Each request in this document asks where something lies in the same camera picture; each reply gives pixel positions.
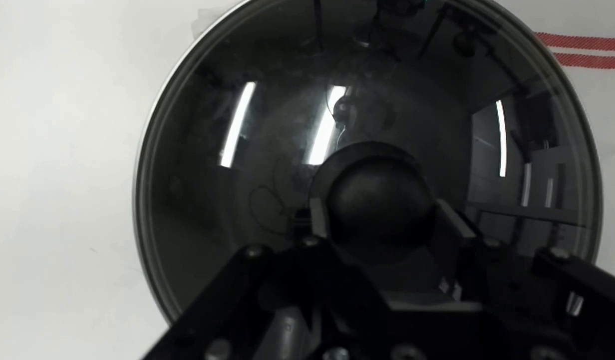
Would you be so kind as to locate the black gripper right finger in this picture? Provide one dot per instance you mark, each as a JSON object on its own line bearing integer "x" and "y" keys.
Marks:
{"x": 553, "y": 300}

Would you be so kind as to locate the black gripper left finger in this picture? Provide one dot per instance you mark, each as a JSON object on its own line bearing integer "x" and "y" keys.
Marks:
{"x": 287, "y": 293}

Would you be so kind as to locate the glass lid with black knob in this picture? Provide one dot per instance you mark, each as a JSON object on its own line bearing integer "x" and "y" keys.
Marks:
{"x": 253, "y": 133}

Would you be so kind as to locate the crumpled white red-striped towel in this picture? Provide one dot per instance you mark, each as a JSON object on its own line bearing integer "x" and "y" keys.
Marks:
{"x": 607, "y": 93}

